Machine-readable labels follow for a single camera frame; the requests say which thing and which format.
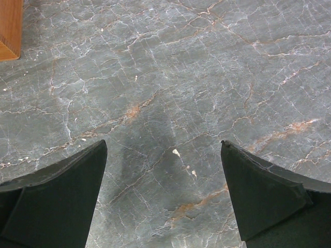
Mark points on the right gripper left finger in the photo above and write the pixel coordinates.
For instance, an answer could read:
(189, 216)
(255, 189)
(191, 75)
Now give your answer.
(53, 206)

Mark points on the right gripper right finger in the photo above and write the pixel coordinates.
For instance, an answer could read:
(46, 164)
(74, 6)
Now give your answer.
(273, 206)

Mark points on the orange wooden divided tray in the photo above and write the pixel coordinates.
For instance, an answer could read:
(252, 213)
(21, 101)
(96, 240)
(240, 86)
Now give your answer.
(11, 29)

